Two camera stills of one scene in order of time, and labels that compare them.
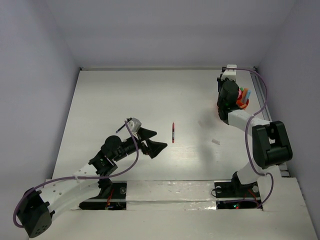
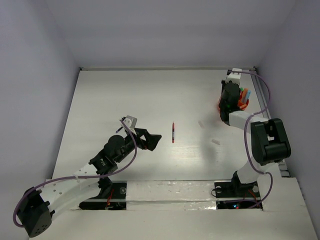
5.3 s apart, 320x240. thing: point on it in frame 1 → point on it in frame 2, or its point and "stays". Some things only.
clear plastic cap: [201, 124] stays
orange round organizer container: [242, 102] stays
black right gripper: [222, 81] → [224, 82]
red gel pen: [173, 132] stays
